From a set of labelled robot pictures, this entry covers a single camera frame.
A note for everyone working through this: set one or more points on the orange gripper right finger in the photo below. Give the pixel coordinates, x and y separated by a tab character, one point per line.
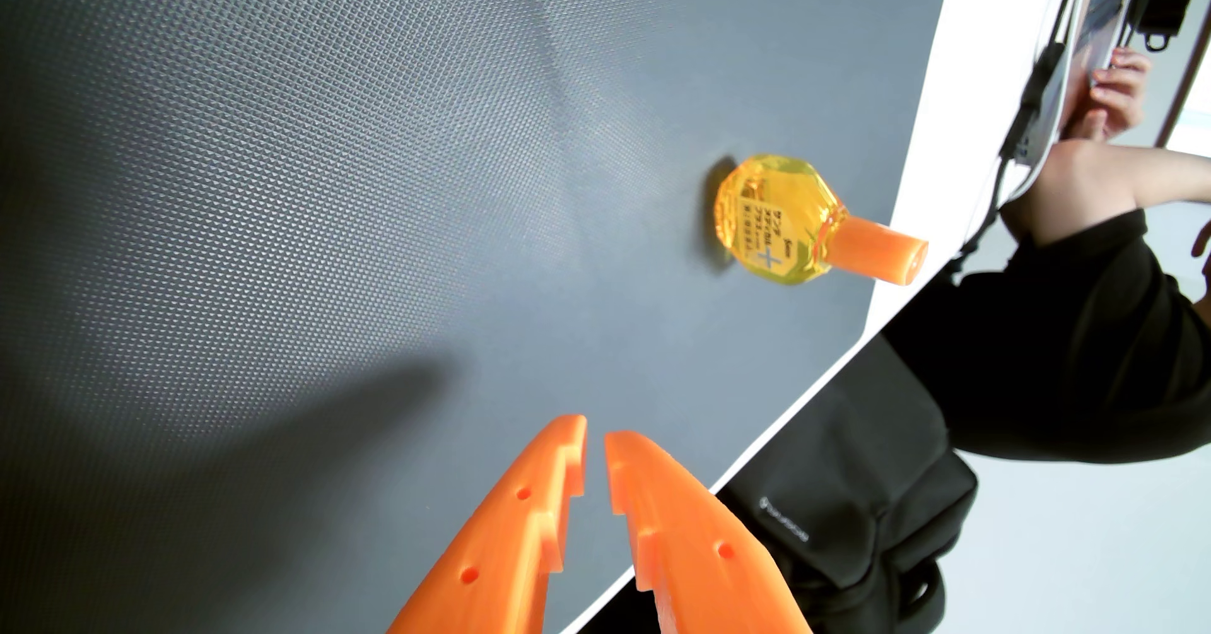
700	558

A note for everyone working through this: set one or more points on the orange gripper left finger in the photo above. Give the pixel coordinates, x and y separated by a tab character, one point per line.
497	539

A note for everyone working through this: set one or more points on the yellow eyedrops bottle orange cap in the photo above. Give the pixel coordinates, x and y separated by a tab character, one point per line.
776	213

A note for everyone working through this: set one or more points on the person's hand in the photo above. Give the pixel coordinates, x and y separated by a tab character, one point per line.
1116	95

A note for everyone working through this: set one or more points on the black bag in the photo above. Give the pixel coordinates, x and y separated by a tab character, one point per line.
851	483

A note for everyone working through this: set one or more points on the grey textured mat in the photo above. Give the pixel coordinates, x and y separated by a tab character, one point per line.
331	189

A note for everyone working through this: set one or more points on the person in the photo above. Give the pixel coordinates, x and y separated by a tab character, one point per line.
1069	360

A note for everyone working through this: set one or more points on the silver laptop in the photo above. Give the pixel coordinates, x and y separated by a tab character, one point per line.
1074	66

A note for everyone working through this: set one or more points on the black clamp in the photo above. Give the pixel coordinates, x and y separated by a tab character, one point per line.
1166	5

